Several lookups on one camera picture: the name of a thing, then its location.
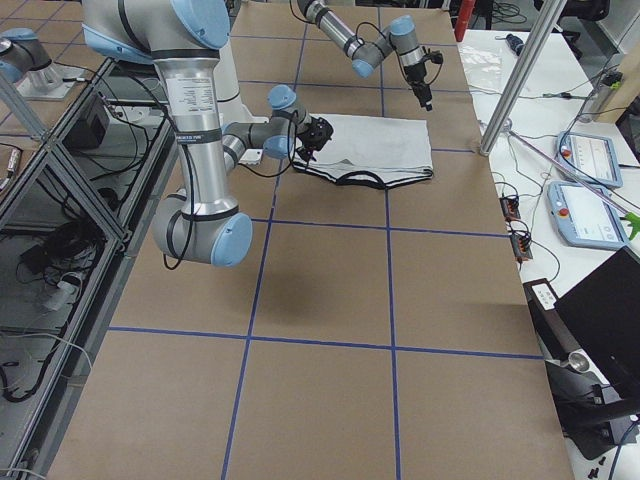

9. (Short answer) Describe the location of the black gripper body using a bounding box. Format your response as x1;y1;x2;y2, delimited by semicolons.
296;117;334;155
405;63;432;108

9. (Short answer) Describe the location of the grey cartoon print t-shirt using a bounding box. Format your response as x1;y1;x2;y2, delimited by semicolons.
293;114;433;189

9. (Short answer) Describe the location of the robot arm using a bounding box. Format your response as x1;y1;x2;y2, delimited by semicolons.
82;1;333;267
297;1;443;111

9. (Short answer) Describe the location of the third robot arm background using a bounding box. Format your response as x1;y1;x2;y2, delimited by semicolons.
1;27;78;101

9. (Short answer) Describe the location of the red fire extinguisher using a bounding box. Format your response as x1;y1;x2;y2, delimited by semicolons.
454;0;475;42

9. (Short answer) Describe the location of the grey usb hub far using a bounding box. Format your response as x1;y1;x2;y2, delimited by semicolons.
499;195;521;221

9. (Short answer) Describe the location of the grey usb hub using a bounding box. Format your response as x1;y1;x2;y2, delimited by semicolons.
499;195;521;221
509;230;533;264

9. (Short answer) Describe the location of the blue teach pendant far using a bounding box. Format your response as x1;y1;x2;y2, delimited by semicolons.
557;131;623;188

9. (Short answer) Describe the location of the blue teach pendant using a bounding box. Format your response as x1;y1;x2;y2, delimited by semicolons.
557;131;623;188
547;181;629;251

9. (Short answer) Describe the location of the grey usb hub near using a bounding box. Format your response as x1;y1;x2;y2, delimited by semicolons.
509;230;533;264

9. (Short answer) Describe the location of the blue teach pendant near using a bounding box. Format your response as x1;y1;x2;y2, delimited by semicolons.
547;181;629;251

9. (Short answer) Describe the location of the black laptop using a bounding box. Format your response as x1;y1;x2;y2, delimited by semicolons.
555;247;639;398

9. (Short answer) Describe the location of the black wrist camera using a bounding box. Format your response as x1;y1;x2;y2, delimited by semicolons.
422;47;444;65

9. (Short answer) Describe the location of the aluminium frame post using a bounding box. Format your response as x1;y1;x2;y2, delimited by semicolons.
479;0;567;156

